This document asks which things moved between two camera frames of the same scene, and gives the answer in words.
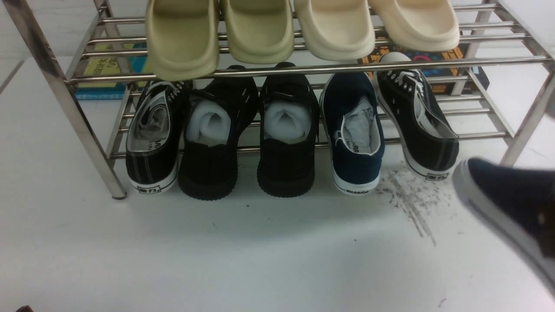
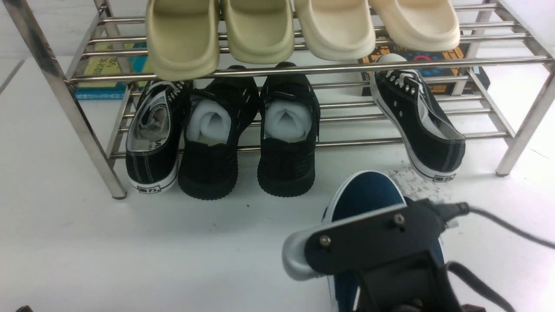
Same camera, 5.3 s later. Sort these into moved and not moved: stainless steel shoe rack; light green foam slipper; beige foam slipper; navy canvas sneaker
Moved: navy canvas sneaker
Not moved: light green foam slipper; beige foam slipper; stainless steel shoe rack
